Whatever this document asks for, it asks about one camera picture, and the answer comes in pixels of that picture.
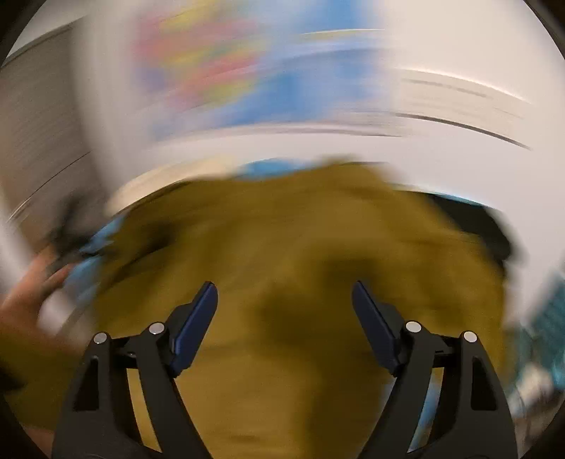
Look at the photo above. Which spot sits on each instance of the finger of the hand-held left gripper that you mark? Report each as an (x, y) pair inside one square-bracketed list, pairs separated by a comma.
[(68, 231)]

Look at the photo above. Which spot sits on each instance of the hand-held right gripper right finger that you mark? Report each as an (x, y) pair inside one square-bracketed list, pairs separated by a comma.
[(374, 326)]

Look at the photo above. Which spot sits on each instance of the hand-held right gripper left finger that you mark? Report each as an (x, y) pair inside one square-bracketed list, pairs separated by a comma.
[(196, 326)]

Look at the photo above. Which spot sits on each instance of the mustard yellow garment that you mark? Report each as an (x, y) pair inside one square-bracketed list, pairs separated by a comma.
[(282, 229)]

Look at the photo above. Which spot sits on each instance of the person's left hand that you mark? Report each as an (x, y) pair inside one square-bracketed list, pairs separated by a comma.
[(24, 295)]

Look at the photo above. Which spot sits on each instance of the blue printed blanket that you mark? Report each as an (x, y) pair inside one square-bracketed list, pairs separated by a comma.
[(95, 260)]

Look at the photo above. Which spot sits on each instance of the grey ribbed radiator cover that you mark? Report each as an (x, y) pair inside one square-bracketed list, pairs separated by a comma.
[(39, 123)]

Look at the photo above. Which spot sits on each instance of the black cloth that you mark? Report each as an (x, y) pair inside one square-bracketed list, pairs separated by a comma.
[(490, 234)]

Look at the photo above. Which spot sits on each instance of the teal plastic basket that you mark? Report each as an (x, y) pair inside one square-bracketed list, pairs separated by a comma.
[(551, 322)]

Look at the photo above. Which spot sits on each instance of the colourful wall map poster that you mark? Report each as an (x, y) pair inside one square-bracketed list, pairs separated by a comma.
[(304, 66)]

